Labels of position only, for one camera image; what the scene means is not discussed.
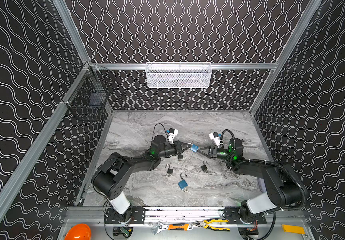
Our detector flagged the blue padlock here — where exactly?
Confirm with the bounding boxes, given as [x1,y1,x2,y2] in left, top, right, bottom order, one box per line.
[178,173,188,192]
[190,144,198,153]

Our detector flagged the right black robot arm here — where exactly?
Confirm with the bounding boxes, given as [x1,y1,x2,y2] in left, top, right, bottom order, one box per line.
[197,138,307,218]

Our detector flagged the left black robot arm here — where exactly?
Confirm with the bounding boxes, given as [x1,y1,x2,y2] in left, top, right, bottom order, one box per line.
[91,135,193,215]

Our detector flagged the black padlock right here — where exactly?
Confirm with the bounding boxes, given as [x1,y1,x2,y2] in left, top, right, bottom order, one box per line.
[200,161,208,174]

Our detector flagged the black padlock middle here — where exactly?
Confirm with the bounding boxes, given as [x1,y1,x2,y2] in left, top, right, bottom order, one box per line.
[165,164,173,177]

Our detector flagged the yellow tag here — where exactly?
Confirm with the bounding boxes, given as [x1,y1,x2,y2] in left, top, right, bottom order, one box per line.
[281,225,306,235]

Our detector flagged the orange hard hat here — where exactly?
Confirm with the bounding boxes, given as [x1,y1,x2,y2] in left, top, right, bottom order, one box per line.
[64,224,92,240]

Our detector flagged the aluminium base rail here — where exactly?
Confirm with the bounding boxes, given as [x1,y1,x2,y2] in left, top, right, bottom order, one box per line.
[104,205,267,226]

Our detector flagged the yellow handled pliers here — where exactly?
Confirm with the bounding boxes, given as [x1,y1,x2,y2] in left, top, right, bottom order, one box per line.
[192,219,230,232]

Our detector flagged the white wire basket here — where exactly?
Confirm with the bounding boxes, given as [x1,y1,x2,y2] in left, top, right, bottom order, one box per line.
[145,62,212,89]

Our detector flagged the adjustable wrench orange handle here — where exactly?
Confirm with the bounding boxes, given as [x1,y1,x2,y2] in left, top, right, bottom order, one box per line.
[151,222,193,235]

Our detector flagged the black wire basket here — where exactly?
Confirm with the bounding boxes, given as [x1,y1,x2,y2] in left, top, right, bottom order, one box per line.
[66,63,117,122]

